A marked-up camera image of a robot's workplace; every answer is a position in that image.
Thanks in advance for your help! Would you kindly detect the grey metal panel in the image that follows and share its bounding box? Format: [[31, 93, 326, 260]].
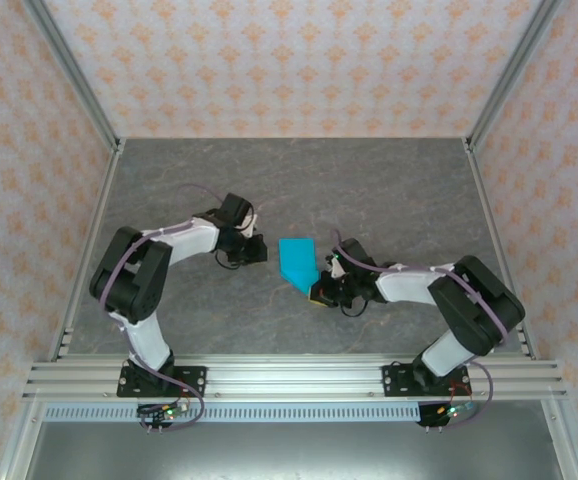
[[23, 422, 570, 480]]

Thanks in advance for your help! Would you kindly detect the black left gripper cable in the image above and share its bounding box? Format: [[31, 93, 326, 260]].
[[213, 252, 243, 271]]

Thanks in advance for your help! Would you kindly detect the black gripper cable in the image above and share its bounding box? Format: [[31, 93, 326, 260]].
[[341, 297, 370, 319], [213, 252, 243, 271]]

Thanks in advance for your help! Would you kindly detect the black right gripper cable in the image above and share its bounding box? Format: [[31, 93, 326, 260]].
[[341, 297, 370, 319]]

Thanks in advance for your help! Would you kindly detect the aluminium mounting rail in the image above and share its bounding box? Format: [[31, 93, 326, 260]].
[[22, 355, 569, 401]]

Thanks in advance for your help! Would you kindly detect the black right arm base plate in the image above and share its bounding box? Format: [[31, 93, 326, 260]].
[[381, 364, 472, 399]]

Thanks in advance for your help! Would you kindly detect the slotted grey cable duct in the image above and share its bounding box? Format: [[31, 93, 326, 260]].
[[42, 403, 423, 424]]

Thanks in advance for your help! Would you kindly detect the aluminium table side rail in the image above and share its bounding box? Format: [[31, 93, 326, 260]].
[[463, 142, 538, 361], [48, 144, 125, 361]]

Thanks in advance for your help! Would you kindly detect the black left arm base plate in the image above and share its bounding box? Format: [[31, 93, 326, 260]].
[[117, 365, 208, 399]]

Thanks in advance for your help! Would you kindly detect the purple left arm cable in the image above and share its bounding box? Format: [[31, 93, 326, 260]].
[[99, 183, 230, 435]]

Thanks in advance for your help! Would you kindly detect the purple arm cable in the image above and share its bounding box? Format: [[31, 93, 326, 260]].
[[329, 228, 513, 431], [99, 183, 230, 435]]

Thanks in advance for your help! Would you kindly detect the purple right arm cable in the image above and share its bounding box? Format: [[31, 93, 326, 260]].
[[329, 228, 513, 431]]

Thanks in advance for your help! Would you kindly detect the aluminium frame post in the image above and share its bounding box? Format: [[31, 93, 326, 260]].
[[21, 0, 123, 154], [463, 0, 563, 151]]

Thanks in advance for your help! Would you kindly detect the aluminium lower frame rail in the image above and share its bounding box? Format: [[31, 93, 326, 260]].
[[0, 399, 45, 480], [538, 399, 578, 480]]

